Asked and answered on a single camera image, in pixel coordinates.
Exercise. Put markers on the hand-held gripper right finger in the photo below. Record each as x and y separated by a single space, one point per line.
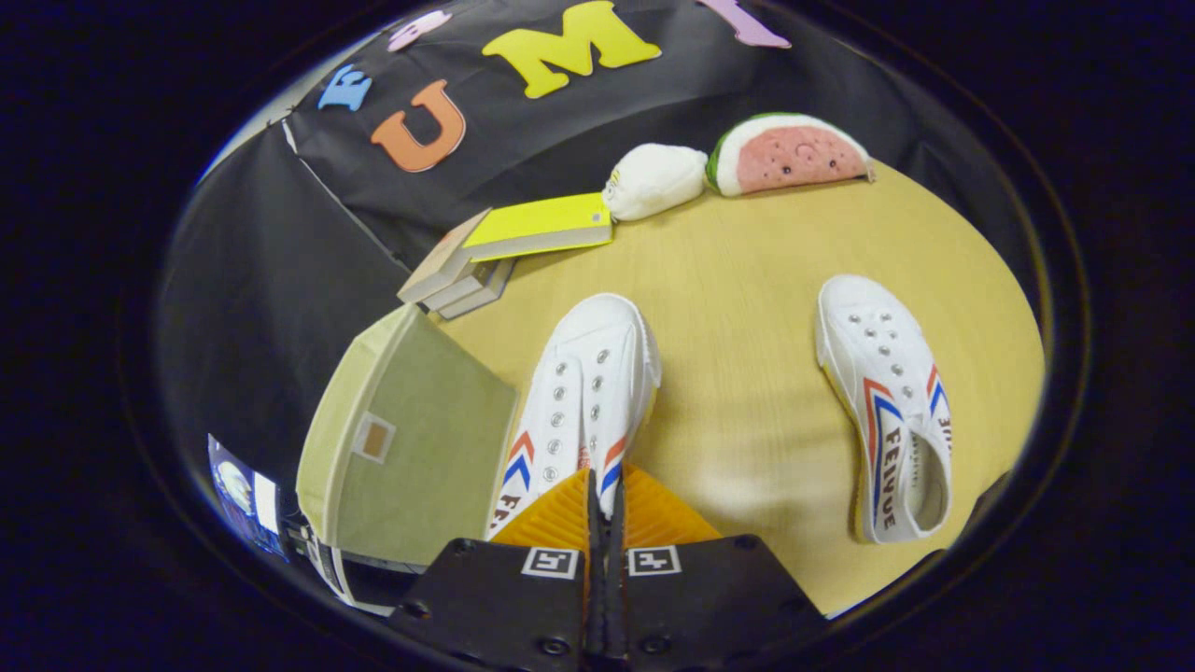
616 597

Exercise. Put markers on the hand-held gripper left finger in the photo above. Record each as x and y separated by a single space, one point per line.
592 597

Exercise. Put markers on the pale green fabric storage box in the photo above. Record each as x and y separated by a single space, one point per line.
420 467

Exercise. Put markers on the white striped canvas shoe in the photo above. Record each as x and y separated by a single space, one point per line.
868 345
588 373

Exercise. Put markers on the grey paperback book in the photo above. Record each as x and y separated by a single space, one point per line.
483 301
462 291

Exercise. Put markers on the laptop screen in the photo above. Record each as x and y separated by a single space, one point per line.
247 495

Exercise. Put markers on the yellow cover book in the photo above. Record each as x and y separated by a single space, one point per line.
541 219

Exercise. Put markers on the white plush toy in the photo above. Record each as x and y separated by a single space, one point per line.
653 182

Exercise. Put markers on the black backdrop cloth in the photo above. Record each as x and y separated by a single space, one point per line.
280 280

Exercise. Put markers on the watermelon slice plush toy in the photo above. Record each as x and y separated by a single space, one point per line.
794 159

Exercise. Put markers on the white frame rail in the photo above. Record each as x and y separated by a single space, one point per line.
322 565

